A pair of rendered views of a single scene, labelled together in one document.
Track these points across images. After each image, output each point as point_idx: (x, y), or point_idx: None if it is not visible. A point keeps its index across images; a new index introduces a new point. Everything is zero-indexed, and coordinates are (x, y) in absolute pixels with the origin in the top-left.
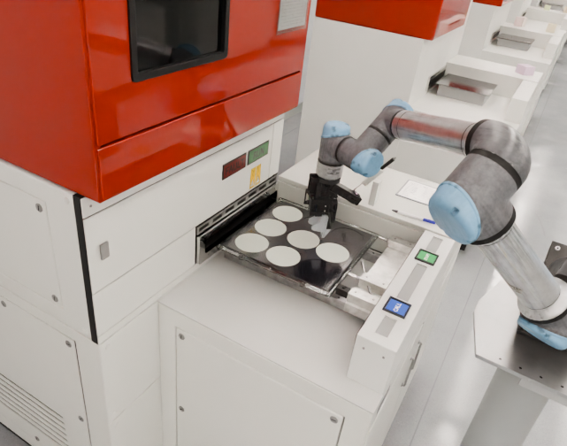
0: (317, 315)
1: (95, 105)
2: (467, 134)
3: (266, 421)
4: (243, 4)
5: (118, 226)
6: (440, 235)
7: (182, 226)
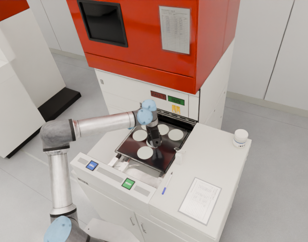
0: None
1: (80, 41)
2: (94, 131)
3: None
4: (133, 30)
5: (105, 78)
6: (151, 196)
7: (132, 97)
